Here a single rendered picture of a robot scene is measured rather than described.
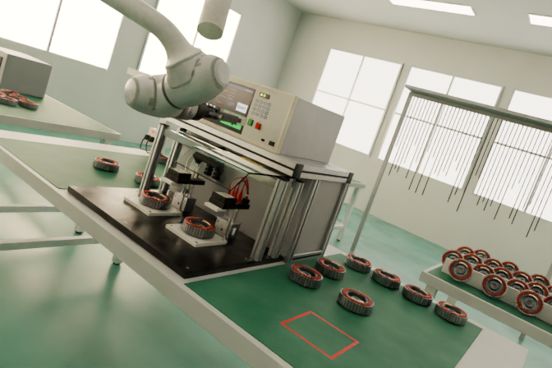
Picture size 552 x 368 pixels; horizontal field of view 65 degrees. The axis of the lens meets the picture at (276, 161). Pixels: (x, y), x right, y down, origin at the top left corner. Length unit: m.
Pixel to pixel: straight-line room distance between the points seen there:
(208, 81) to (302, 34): 8.34
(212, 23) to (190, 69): 1.64
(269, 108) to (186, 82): 0.48
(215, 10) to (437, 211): 5.75
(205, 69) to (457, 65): 7.07
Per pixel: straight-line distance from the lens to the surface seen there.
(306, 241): 1.67
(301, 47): 9.29
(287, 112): 1.46
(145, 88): 1.16
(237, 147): 1.52
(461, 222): 7.61
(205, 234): 1.44
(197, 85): 1.08
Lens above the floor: 1.26
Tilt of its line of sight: 7 degrees down
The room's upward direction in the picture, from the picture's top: 19 degrees clockwise
